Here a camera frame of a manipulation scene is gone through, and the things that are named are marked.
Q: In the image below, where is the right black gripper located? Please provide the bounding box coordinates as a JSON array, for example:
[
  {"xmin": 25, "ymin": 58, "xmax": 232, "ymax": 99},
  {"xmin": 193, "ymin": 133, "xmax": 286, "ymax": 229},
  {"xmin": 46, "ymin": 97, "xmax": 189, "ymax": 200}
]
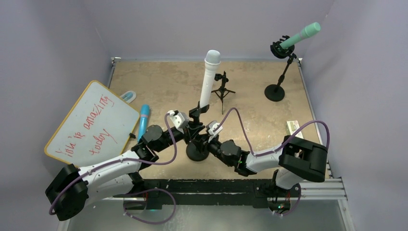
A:
[{"xmin": 191, "ymin": 133, "xmax": 233, "ymax": 167}]

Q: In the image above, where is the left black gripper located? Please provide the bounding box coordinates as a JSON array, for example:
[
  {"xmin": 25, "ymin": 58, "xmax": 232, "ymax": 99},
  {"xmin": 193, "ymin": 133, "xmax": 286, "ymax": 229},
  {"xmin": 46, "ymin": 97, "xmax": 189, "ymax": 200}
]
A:
[{"xmin": 154, "ymin": 120, "xmax": 204, "ymax": 152}]

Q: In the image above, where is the black round-base stand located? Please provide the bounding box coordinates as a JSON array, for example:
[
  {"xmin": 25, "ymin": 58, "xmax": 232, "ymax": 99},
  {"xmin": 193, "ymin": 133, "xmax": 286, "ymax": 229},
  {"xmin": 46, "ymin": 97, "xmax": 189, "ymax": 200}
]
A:
[
  {"xmin": 186, "ymin": 101, "xmax": 209, "ymax": 162},
  {"xmin": 264, "ymin": 39, "xmax": 298, "ymax": 103}
]

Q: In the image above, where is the black tripod mic stand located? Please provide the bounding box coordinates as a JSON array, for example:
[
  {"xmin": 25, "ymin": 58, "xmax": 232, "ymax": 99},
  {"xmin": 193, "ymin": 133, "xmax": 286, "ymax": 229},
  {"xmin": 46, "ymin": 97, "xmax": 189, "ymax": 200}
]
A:
[{"xmin": 211, "ymin": 71, "xmax": 236, "ymax": 115}]

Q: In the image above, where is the blue microphone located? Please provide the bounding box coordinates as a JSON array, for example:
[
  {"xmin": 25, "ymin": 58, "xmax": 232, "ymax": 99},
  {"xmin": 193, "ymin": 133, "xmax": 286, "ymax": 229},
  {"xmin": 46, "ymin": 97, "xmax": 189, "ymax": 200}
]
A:
[{"xmin": 137, "ymin": 104, "xmax": 150, "ymax": 142}]

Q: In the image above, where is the white microphone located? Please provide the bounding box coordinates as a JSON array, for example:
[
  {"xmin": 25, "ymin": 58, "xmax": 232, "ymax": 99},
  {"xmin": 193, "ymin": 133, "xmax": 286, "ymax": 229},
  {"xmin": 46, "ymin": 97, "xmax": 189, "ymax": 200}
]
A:
[{"xmin": 199, "ymin": 50, "xmax": 221, "ymax": 108}]

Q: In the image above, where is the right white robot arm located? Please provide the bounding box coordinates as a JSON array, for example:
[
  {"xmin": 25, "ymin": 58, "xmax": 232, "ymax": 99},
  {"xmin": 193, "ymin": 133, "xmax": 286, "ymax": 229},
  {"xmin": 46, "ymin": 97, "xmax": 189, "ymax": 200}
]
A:
[{"xmin": 205, "ymin": 135, "xmax": 328, "ymax": 196}]

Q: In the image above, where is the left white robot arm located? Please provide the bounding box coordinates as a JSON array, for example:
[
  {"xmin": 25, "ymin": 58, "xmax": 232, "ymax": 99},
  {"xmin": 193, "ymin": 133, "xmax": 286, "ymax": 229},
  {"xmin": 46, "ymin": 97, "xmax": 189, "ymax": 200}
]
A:
[{"xmin": 45, "ymin": 121, "xmax": 204, "ymax": 221}]

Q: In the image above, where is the green microphone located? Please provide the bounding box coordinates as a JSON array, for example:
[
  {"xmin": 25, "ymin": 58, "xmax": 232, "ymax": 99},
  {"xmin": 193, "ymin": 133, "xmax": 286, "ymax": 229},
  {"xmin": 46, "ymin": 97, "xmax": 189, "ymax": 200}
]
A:
[{"xmin": 280, "ymin": 22, "xmax": 321, "ymax": 49}]

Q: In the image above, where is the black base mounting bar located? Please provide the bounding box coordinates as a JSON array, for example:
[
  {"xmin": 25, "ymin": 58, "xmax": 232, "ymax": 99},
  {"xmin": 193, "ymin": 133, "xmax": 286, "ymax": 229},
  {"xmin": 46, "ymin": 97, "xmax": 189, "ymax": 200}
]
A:
[{"xmin": 114, "ymin": 173, "xmax": 301, "ymax": 211}]

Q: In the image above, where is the whiteboard eraser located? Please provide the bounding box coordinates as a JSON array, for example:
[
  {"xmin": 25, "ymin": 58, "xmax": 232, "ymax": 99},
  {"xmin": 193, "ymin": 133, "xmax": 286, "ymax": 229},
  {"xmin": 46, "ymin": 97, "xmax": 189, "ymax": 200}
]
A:
[{"xmin": 120, "ymin": 90, "xmax": 137, "ymax": 103}]

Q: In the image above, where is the small white green box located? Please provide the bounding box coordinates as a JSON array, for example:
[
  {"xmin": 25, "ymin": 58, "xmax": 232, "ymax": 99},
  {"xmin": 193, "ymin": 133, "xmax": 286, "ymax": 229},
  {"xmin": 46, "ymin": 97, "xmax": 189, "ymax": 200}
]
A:
[{"xmin": 286, "ymin": 120, "xmax": 300, "ymax": 135}]

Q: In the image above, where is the yellow-framed whiteboard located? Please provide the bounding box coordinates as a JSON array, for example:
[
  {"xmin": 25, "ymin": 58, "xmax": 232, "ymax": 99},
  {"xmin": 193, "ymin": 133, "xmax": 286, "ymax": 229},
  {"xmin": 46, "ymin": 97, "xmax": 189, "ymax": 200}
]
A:
[{"xmin": 44, "ymin": 80, "xmax": 140, "ymax": 167}]

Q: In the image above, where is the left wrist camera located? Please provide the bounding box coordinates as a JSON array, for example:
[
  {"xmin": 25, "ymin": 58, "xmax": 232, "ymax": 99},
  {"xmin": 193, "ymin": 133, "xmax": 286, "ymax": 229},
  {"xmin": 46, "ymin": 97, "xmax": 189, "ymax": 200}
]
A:
[{"xmin": 167, "ymin": 110, "xmax": 190, "ymax": 133}]

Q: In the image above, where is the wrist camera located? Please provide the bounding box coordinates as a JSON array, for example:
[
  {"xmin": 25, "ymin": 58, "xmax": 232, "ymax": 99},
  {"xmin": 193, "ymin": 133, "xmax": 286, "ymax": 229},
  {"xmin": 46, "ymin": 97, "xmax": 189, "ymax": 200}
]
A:
[
  {"xmin": 206, "ymin": 120, "xmax": 223, "ymax": 142},
  {"xmin": 167, "ymin": 110, "xmax": 190, "ymax": 133}
]

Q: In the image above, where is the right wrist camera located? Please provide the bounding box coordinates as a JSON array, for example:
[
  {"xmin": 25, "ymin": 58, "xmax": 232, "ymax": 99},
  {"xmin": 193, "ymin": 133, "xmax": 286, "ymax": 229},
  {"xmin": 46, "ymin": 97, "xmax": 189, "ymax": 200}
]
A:
[{"xmin": 206, "ymin": 120, "xmax": 223, "ymax": 142}]

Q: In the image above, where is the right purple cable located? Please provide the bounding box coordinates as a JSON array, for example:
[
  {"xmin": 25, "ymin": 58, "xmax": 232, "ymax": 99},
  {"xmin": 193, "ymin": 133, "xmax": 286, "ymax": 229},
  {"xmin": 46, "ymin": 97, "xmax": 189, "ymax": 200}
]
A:
[{"xmin": 218, "ymin": 107, "xmax": 331, "ymax": 157}]

